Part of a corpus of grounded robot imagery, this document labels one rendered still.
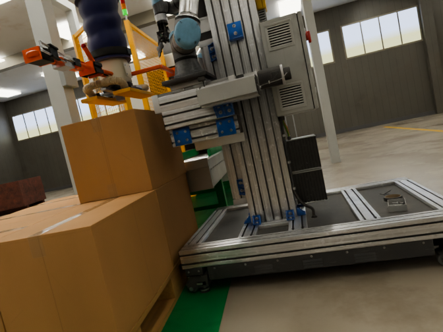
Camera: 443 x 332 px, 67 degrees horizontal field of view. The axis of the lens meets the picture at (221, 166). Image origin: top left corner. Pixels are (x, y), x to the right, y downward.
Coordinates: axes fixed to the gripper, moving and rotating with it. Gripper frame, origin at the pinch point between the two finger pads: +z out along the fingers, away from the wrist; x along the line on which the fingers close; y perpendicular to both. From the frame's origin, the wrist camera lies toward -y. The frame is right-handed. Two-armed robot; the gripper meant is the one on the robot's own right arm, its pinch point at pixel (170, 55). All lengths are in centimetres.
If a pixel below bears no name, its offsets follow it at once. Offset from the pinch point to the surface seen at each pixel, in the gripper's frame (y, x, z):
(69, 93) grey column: -76, -124, -11
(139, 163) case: 60, -10, 61
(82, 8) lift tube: 40, -30, -25
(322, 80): -292, 127, 10
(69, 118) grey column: -68, -126, 12
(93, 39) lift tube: 40.2, -28.4, -7.7
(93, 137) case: 60, -30, 44
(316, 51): -292, 126, -30
